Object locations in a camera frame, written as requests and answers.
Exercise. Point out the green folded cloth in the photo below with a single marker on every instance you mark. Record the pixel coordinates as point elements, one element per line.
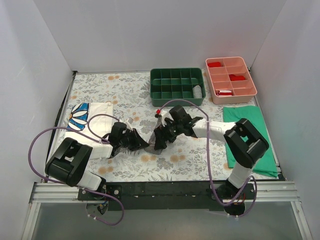
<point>266,166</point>

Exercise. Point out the floral patterned table mat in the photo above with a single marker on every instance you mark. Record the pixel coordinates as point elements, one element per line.
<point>187,159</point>

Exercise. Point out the red rolled cloth middle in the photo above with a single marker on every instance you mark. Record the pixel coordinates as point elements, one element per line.
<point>234,77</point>

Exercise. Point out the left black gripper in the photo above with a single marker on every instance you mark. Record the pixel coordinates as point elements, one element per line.
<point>132,139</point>

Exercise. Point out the red rolled cloth top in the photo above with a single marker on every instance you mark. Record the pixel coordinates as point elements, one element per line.
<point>215,64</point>

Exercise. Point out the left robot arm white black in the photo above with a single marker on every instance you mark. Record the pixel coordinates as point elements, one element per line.
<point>69,162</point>

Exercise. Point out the aluminium frame rail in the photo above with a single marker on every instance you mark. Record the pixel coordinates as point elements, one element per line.
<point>267,191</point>

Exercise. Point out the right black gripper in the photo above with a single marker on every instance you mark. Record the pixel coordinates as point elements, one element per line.
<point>165,132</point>

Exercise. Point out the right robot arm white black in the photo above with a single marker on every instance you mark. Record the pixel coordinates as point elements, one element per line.
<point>245,142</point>

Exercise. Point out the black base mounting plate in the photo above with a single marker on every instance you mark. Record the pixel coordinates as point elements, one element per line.
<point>168,195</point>

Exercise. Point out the pink divided organizer tray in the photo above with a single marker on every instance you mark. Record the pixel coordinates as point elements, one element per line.
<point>229,80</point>

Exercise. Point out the dark green divided organizer tray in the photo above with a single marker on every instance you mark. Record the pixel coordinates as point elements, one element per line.
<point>177,84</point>

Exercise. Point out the grey striped underwear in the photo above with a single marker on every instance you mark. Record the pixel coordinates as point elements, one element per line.
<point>157,140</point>
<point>197,92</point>

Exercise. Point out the rolled grey striped underwear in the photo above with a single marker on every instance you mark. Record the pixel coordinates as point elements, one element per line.
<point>197,92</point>

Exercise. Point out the white cloth with blue flower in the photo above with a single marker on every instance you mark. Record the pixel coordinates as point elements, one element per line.
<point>87,123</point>

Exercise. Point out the red white rolled cloth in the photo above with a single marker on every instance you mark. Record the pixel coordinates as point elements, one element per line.
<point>224,92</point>

